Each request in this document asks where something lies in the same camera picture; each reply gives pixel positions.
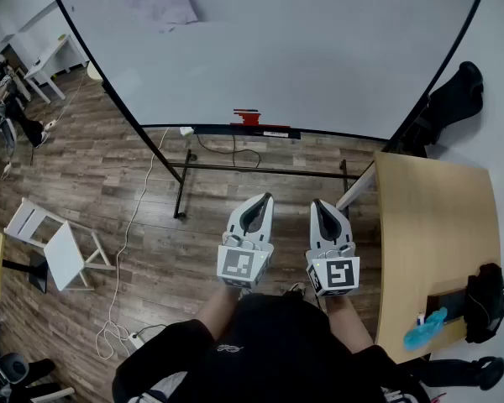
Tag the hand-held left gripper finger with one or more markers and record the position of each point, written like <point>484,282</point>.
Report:
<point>236,218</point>
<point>269,225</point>

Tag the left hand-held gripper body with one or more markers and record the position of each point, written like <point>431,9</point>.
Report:
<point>237,265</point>

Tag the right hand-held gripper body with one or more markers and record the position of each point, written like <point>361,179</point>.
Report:
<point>340,275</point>

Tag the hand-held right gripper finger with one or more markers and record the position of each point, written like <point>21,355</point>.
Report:
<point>315,229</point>
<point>346,232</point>

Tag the person's left forearm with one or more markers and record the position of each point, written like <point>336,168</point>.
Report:
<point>218,309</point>

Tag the person's right forearm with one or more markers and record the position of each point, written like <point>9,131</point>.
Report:
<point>346,321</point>

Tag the black marker tray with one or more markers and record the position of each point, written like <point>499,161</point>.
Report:
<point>218,131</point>

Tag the red whiteboard eraser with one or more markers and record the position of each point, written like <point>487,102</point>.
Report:
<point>250,119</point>

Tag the large whiteboard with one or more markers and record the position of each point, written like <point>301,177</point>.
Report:
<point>277,57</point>

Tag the person's grey shoe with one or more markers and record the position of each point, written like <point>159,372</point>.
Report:
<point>296,289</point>

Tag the light wooden table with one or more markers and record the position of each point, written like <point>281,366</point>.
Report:
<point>437,225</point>

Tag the small white bottle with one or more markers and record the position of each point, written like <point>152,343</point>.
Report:
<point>420,318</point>

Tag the person's black shirt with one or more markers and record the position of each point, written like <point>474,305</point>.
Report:
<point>277,351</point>

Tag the blue cloth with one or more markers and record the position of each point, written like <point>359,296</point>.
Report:
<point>424,332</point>

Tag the black bag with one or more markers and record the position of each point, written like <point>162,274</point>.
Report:
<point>485,300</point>

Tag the black hanging garment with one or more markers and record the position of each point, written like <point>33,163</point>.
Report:
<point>453,103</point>

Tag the white wooden chair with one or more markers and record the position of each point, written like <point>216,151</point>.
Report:
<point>65,254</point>

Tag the black office chair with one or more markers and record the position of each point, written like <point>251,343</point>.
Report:
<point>487,372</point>

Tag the round beige table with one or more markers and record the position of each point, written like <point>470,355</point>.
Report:
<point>93,70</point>

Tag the white paper sheet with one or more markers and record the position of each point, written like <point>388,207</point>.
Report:
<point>159,2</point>

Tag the white desk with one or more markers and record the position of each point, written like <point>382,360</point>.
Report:
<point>52,55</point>

